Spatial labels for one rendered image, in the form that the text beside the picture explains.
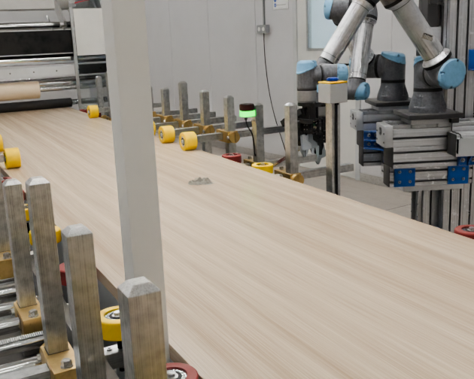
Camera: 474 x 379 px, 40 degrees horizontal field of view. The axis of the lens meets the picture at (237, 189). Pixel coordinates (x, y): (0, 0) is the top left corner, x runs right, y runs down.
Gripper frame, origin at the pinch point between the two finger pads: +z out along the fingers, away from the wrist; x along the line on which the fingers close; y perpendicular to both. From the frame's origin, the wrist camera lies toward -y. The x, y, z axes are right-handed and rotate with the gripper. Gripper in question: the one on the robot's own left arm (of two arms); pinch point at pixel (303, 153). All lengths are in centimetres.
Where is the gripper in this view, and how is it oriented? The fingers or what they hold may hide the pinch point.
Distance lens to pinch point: 250.5
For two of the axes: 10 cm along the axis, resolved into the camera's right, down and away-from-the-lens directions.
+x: 6.7, -2.0, 7.1
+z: 0.4, 9.7, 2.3
